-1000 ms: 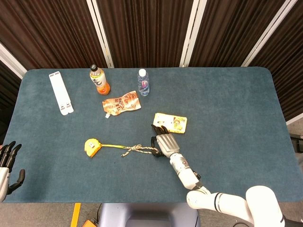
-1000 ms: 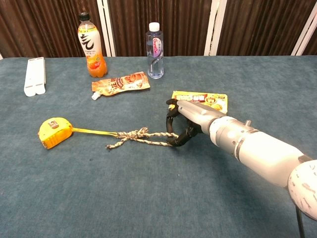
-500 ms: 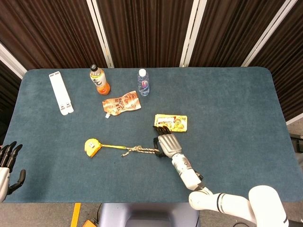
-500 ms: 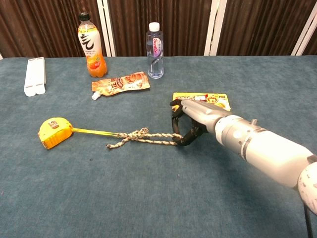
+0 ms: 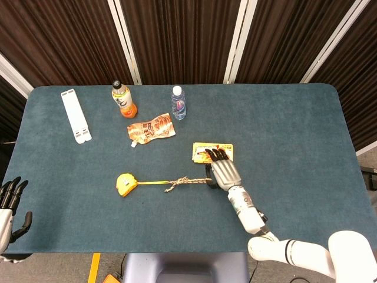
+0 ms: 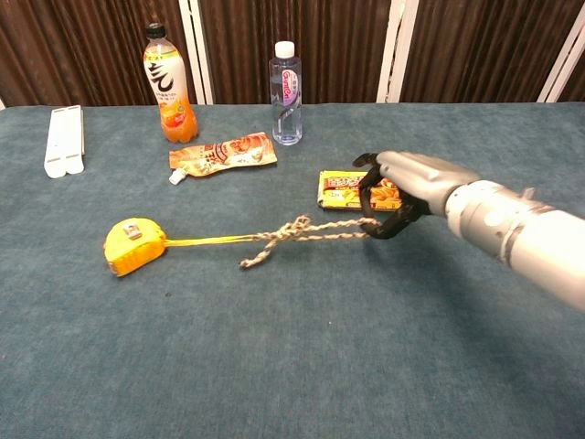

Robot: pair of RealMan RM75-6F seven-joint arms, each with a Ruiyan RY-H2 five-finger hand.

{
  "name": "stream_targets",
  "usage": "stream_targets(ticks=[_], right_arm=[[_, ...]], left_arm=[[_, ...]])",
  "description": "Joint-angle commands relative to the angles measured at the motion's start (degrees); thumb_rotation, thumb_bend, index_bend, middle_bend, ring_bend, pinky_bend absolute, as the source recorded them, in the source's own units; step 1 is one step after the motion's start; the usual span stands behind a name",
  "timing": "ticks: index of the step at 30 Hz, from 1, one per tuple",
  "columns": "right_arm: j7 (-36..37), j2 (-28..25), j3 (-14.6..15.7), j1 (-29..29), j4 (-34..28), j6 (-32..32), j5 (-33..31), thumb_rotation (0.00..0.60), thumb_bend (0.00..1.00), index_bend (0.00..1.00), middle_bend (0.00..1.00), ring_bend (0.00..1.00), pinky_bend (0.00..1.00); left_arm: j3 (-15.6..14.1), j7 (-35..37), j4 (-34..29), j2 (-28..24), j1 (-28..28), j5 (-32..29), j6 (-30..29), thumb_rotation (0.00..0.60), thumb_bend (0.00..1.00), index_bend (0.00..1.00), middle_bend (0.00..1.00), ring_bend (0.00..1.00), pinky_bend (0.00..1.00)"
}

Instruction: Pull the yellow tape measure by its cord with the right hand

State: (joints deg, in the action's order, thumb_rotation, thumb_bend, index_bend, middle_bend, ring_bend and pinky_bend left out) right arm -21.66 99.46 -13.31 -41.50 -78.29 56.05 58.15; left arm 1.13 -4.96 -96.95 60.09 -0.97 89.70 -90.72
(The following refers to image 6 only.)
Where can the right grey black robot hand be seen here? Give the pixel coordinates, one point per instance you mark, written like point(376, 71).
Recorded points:
point(418, 176)

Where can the yellow tape measure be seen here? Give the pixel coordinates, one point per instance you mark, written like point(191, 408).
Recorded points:
point(135, 249)

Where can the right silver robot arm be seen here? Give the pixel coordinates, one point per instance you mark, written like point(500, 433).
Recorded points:
point(516, 224)

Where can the yellow snack box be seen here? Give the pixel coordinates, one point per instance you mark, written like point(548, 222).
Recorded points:
point(343, 192)

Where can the clear water bottle white cap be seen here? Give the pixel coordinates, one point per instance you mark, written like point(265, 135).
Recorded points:
point(286, 96)

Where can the orange spout pouch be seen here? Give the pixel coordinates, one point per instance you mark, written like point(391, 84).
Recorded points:
point(224, 155)

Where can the orange juice bottle black cap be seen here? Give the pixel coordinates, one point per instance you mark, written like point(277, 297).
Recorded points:
point(170, 91)

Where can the white plastic holder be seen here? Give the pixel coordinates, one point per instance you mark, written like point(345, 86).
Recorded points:
point(64, 139)

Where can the white partition frame post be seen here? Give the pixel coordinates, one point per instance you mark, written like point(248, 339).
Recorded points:
point(562, 68)
point(395, 50)
point(196, 50)

